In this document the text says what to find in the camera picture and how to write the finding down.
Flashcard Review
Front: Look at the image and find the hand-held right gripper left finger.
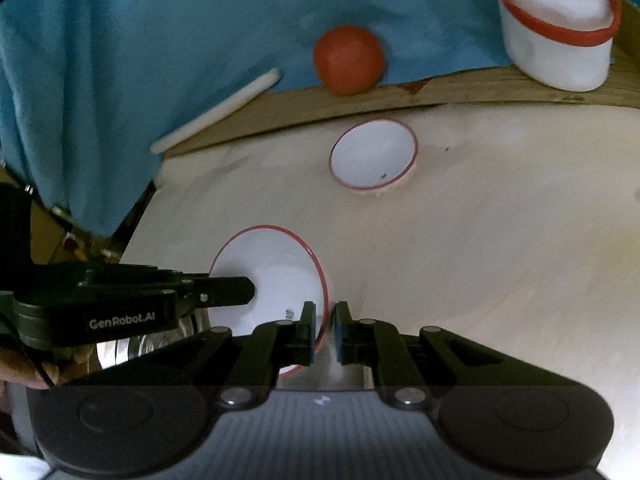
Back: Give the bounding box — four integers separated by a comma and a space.
99, 301, 318, 409

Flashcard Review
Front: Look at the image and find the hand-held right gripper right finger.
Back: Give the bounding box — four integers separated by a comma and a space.
335, 301, 577, 409

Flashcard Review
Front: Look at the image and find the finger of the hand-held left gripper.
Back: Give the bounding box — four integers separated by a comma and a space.
192, 275, 257, 309

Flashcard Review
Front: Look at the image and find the white bowl with red rim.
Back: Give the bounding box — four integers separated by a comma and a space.
206, 225, 335, 378
328, 119, 418, 192

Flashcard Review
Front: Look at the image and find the large steel plate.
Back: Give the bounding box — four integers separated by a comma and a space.
95, 310, 211, 373

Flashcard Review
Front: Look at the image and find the person's left hand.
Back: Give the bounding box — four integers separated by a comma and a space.
0, 346, 57, 391

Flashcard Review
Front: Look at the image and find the white foam roll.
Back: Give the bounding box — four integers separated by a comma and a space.
150, 68, 281, 155

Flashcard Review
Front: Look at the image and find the light blue cloth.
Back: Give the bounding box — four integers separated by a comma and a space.
0, 0, 516, 238

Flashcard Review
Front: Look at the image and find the red ball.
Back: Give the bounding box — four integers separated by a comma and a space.
313, 25, 386, 97

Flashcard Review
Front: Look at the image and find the white bottle with red strap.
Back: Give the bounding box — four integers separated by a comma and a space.
491, 0, 622, 93

